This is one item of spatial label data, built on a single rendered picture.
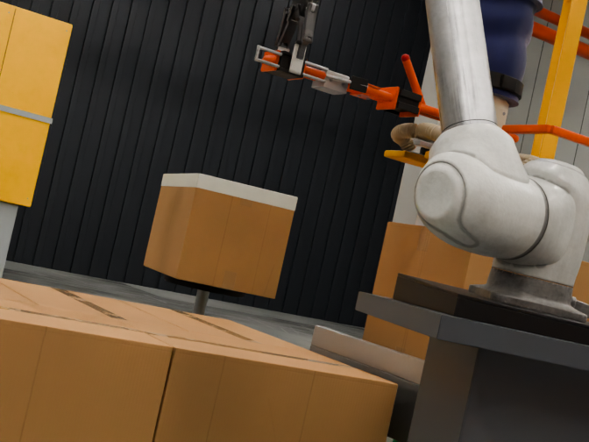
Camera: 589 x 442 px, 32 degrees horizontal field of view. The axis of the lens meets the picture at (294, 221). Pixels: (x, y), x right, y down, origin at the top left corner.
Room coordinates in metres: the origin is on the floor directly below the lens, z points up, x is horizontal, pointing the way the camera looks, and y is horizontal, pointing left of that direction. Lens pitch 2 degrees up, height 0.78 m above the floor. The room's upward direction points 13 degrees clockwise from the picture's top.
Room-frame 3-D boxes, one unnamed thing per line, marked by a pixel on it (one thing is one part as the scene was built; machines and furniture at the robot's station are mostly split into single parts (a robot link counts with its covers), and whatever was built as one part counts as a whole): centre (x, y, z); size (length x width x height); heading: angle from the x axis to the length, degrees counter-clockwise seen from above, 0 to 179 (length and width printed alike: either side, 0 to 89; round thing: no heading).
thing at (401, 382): (2.70, -0.30, 0.48); 0.70 x 0.03 x 0.15; 28
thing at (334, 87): (2.55, -0.01, 1.24); 0.07 x 0.07 x 0.04; 29
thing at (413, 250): (2.88, -0.62, 0.75); 0.60 x 0.40 x 0.40; 118
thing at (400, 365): (2.70, -0.30, 0.58); 0.70 x 0.03 x 0.06; 28
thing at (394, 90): (2.66, -0.20, 1.25); 0.10 x 0.08 x 0.06; 29
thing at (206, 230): (4.14, 0.30, 0.82); 0.60 x 0.40 x 0.40; 20
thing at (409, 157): (2.86, -0.37, 1.14); 0.34 x 0.10 x 0.05; 119
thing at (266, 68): (2.49, 0.11, 1.24); 0.08 x 0.07 x 0.05; 119
